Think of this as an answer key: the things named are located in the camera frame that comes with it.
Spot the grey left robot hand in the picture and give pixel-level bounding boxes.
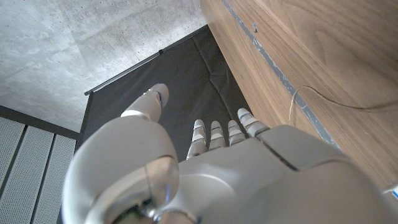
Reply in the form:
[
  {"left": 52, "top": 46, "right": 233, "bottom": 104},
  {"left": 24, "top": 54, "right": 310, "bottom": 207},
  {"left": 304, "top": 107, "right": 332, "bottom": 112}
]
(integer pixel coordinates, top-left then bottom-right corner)
[{"left": 61, "top": 83, "right": 398, "bottom": 224}]

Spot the brown twine spool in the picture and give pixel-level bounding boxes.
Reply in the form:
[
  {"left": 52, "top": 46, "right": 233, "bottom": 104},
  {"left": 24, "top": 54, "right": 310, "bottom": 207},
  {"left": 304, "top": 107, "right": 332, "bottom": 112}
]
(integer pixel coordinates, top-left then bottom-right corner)
[{"left": 288, "top": 85, "right": 398, "bottom": 127}]

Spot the black backdrop curtain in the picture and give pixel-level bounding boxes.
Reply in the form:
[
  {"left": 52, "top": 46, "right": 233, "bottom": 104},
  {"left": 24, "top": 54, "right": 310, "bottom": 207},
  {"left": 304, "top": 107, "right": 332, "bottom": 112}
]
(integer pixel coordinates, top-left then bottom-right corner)
[{"left": 82, "top": 24, "right": 252, "bottom": 162}]

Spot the black backdrop stand pole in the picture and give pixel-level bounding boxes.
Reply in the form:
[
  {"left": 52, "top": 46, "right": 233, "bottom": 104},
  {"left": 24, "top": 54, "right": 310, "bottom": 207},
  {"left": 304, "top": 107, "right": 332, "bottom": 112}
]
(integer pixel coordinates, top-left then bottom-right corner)
[{"left": 83, "top": 24, "right": 209, "bottom": 96}]

